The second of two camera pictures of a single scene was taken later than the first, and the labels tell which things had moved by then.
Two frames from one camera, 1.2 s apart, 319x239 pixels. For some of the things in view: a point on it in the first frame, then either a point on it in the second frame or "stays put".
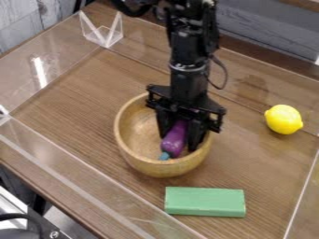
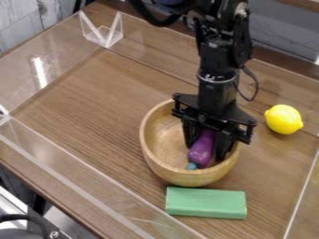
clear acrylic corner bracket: (104, 35) stays put
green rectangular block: (213, 202) stays put
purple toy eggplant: (176, 141) → (200, 154)
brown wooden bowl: (140, 142) → (166, 153)
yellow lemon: (284, 119) stays put
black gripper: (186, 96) → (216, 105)
